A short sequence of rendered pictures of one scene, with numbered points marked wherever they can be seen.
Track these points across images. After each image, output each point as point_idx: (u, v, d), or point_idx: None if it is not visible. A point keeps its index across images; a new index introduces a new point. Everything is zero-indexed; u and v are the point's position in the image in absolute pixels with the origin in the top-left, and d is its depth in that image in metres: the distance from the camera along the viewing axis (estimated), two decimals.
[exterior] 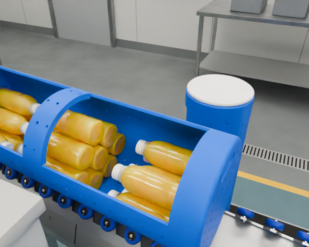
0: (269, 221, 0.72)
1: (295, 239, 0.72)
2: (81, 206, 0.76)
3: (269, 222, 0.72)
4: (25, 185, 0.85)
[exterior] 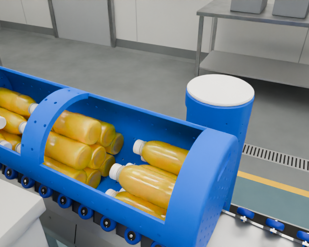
0: (269, 221, 0.72)
1: (295, 239, 0.72)
2: (80, 208, 0.76)
3: (269, 222, 0.72)
4: (26, 185, 0.85)
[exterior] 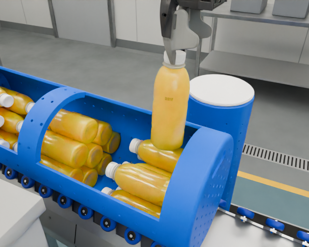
0: (269, 221, 0.72)
1: (295, 239, 0.72)
2: (79, 210, 0.76)
3: (269, 222, 0.72)
4: (28, 184, 0.84)
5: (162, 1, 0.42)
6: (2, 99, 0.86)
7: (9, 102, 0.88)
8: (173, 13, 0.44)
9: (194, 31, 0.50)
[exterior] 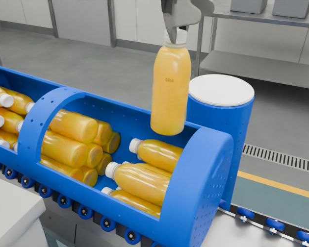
0: (269, 221, 0.72)
1: (295, 239, 0.72)
2: (79, 210, 0.76)
3: (269, 222, 0.72)
4: (28, 184, 0.84)
5: None
6: (2, 99, 0.86)
7: (9, 102, 0.88)
8: None
9: None
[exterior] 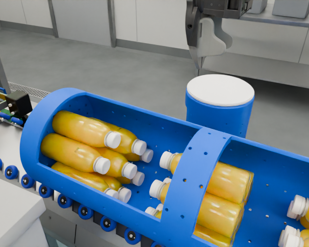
0: None
1: None
2: (80, 213, 0.76)
3: None
4: (22, 181, 0.85)
5: (187, 13, 0.42)
6: (112, 140, 0.70)
7: (117, 141, 0.72)
8: (199, 22, 0.43)
9: None
